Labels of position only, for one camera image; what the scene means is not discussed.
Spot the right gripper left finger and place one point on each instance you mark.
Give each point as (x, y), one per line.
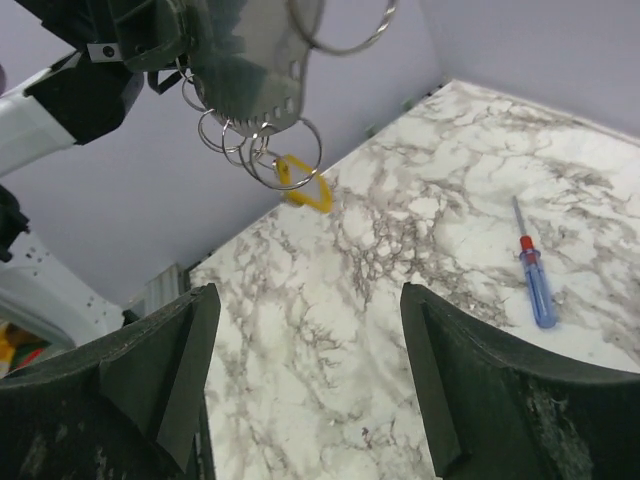
(129, 405)

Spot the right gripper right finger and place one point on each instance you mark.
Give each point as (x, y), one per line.
(494, 406)

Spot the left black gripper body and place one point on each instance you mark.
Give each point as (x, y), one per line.
(116, 43)

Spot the yellow plastic key tag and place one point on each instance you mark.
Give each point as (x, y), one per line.
(308, 189)

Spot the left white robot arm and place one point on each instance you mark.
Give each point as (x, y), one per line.
(38, 292)

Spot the blue handled screwdriver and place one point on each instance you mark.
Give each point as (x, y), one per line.
(535, 276)

